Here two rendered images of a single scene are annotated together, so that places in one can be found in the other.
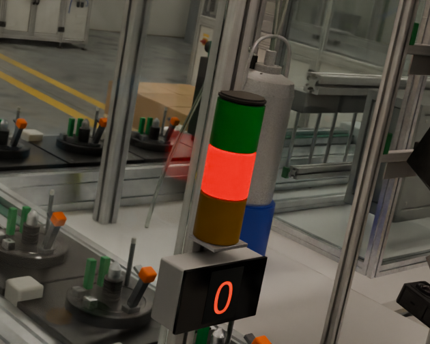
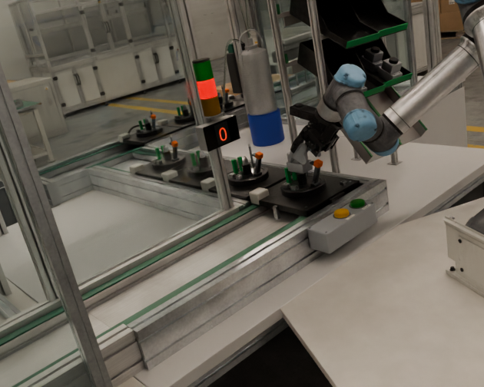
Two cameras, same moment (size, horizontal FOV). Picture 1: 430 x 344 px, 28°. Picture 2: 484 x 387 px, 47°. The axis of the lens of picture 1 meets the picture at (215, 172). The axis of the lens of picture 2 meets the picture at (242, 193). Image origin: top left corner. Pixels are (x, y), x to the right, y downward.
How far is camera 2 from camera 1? 0.73 m
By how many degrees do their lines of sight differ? 10
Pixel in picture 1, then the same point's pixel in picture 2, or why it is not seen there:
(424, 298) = (296, 108)
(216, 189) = (203, 96)
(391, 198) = not seen: hidden behind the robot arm
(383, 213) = not seen: hidden behind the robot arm
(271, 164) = (269, 90)
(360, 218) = (286, 93)
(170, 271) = (199, 130)
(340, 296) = (292, 128)
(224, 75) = (191, 54)
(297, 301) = not seen: hidden behind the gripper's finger
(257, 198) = (268, 109)
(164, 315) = (203, 147)
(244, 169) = (210, 85)
